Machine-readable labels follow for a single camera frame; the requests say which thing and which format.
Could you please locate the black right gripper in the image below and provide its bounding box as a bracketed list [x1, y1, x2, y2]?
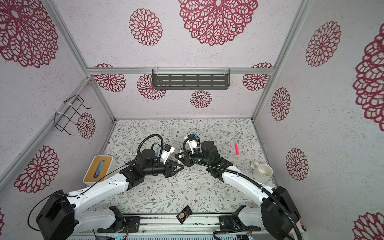
[175, 149, 212, 169]

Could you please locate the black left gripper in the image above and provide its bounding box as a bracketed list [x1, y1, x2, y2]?
[144, 159, 185, 178]

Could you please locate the pink highlighter pen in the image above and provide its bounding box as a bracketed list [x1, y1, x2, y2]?
[235, 141, 240, 156]

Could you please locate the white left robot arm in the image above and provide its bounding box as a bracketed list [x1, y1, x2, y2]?
[36, 149, 184, 240]

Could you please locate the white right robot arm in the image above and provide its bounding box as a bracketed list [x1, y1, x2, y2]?
[175, 138, 303, 240]

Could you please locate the black snack packet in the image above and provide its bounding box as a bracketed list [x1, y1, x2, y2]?
[176, 206, 193, 225]

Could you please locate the white wooden tissue box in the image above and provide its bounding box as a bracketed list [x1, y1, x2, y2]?
[83, 156, 117, 186]

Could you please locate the white ceramic mug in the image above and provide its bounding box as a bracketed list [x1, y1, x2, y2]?
[251, 162, 274, 183]

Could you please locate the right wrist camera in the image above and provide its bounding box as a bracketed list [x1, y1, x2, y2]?
[184, 134, 201, 155]

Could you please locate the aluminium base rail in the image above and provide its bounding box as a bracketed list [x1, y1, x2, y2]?
[65, 213, 264, 240]

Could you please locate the dark metal wall shelf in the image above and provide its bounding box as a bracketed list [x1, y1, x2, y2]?
[152, 69, 231, 90]

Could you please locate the black wire wall rack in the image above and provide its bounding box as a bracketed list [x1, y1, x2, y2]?
[53, 94, 92, 136]

